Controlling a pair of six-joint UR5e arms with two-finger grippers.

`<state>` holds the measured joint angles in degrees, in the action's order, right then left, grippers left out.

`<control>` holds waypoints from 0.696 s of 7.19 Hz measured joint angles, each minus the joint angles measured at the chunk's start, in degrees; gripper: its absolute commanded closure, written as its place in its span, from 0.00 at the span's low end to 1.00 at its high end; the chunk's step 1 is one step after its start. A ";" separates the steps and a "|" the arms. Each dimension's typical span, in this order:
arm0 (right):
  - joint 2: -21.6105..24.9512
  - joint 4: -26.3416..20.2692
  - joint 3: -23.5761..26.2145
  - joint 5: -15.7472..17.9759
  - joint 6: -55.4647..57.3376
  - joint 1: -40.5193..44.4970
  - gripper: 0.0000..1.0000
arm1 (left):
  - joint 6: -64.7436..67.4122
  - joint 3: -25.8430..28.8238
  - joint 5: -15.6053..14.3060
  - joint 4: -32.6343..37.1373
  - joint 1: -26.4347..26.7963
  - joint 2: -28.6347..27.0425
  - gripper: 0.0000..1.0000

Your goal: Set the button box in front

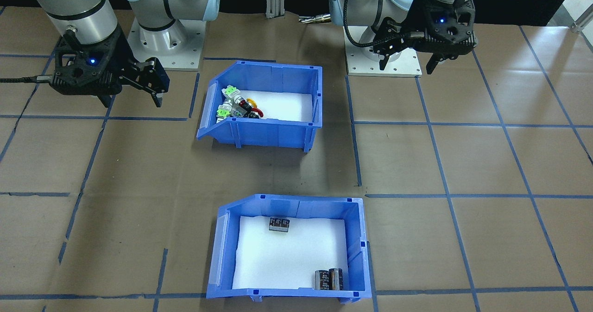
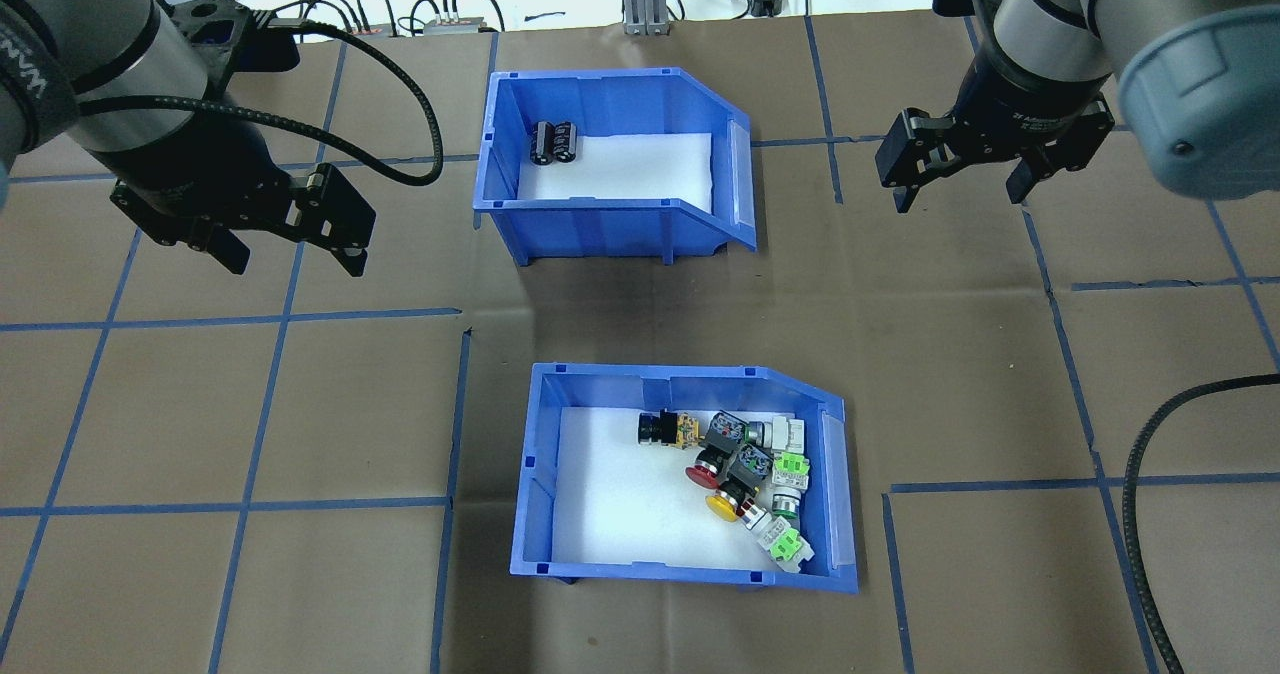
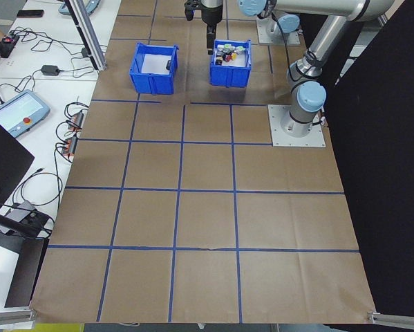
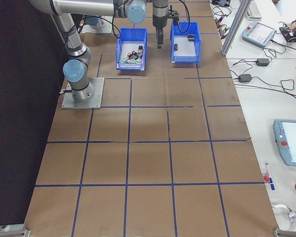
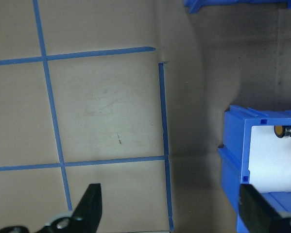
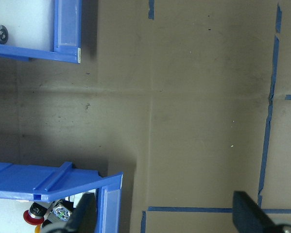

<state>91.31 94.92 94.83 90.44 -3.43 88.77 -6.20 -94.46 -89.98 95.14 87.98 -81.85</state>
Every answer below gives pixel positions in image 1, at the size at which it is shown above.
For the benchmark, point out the blue plastic button bin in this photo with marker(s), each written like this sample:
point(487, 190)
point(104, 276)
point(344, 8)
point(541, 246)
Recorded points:
point(259, 136)

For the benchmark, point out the blue plastic capacitor bin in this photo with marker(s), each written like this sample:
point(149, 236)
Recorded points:
point(356, 238)

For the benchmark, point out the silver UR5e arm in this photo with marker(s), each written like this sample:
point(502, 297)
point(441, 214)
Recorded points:
point(398, 2)
point(78, 6)

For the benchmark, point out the green white push button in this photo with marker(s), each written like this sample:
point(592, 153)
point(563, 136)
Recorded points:
point(230, 92)
point(223, 113)

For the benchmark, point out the yellow push button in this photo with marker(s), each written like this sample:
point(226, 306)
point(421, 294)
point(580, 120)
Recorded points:
point(251, 103)

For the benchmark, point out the red push button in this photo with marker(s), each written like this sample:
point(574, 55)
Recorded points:
point(261, 112)

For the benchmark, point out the silver metal fitting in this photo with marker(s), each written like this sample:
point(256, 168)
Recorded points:
point(315, 19)

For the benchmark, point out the black cylindrical capacitor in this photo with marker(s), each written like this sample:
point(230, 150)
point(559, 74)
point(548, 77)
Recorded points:
point(280, 225)
point(322, 280)
point(337, 279)

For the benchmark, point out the white square base plate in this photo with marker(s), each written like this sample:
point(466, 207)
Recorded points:
point(403, 66)
point(185, 57)

